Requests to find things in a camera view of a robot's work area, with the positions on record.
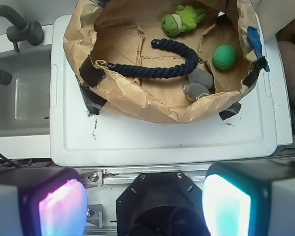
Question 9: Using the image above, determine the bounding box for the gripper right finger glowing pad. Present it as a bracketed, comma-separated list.
[202, 161, 295, 236]

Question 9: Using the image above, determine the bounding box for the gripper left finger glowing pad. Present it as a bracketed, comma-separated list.
[0, 167, 88, 236]

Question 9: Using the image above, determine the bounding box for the green dimpled ball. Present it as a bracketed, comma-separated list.
[212, 45, 238, 70]

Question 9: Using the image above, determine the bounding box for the white plastic lid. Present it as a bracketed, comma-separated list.
[49, 15, 277, 167]

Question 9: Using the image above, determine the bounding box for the grey toy sink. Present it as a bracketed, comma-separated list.
[0, 24, 55, 159]

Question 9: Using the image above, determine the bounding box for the grey plush toy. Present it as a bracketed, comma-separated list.
[182, 68, 214, 101]

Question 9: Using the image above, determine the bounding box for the brown paper bin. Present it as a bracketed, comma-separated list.
[63, 0, 266, 125]

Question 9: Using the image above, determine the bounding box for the blue painter tape strip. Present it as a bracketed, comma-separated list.
[247, 26, 270, 72]

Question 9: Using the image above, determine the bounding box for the grey toy faucet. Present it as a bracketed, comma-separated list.
[0, 4, 44, 86]

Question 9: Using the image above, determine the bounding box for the green plush frog toy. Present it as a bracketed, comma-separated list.
[161, 5, 206, 37]

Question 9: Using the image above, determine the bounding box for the dark blue rope toy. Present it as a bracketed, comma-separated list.
[108, 38, 199, 79]

